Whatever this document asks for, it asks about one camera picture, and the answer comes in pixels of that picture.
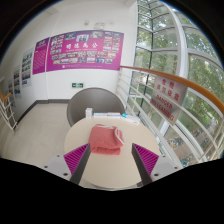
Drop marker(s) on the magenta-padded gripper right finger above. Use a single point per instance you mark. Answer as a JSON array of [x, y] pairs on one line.
[[146, 158]]

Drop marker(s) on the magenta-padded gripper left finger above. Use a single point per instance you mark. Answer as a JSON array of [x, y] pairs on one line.
[[76, 157]]

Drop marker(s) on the pink towel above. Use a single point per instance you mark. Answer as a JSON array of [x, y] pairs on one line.
[[104, 138]]

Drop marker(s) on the flat white and blue box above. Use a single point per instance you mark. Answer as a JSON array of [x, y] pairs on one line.
[[130, 118]]

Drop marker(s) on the small upright white box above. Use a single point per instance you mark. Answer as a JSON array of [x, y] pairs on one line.
[[88, 113]]

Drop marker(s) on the grey round-backed chair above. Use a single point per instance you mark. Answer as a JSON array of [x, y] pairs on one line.
[[93, 100]]

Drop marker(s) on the white warning sign red letters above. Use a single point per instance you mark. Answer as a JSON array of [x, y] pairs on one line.
[[168, 100]]

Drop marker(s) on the green exit sign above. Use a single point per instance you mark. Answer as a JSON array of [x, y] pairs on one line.
[[77, 85]]

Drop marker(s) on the white stair railing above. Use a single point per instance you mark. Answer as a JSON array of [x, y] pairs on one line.
[[8, 113]]

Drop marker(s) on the white railing with orange handrail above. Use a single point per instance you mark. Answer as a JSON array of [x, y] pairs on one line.
[[156, 74]]

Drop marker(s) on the white photo wall board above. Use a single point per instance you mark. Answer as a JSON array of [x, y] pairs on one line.
[[27, 68], [17, 82]]

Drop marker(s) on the large magenta wall poster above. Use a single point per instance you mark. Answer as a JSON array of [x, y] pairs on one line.
[[83, 51]]

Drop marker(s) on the narrow magenta wall poster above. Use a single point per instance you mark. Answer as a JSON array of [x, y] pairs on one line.
[[40, 56]]

